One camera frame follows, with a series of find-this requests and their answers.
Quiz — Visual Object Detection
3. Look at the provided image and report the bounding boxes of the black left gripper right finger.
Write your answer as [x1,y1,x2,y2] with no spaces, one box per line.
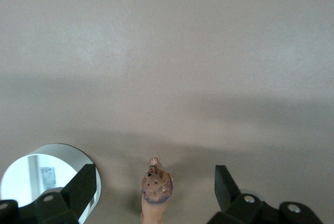
[207,164,279,224]

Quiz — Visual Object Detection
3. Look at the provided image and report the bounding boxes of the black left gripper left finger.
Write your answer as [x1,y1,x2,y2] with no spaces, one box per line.
[20,163,97,224]

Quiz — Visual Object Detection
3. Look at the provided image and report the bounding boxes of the brown lion statue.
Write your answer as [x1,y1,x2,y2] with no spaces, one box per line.
[140,157,174,224]

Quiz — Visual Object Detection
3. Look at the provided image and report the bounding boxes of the white cylinder stand with disc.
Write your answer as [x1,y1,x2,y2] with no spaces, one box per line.
[0,143,103,222]

